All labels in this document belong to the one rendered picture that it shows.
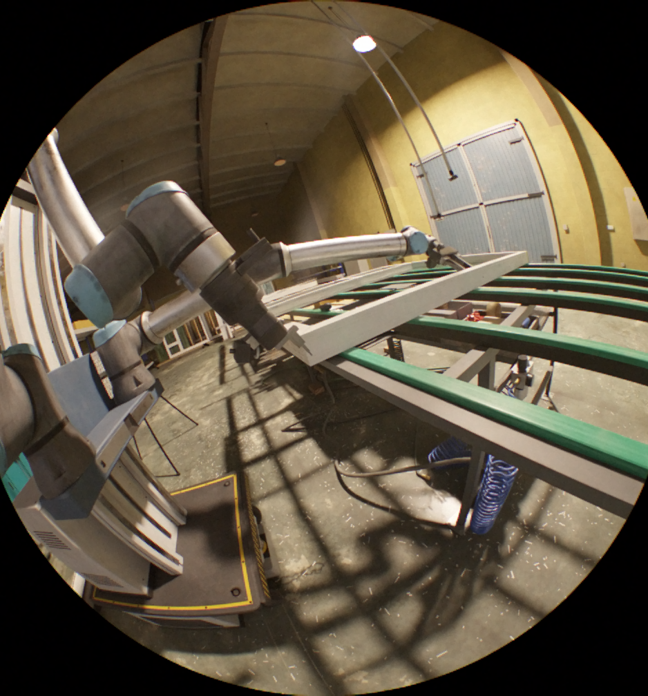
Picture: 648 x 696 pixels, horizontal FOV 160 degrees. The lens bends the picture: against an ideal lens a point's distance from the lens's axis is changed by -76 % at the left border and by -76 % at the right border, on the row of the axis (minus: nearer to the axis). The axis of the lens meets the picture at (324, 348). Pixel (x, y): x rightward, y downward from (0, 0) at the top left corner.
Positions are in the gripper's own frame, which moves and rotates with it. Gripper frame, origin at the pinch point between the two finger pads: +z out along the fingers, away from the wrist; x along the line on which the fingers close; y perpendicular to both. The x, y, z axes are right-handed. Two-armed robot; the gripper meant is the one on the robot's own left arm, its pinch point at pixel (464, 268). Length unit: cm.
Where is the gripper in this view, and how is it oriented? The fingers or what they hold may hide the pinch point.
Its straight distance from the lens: 98.7
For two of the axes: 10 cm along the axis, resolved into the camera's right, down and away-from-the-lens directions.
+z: 5.0, 6.7, -5.6
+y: 0.0, -6.4, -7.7
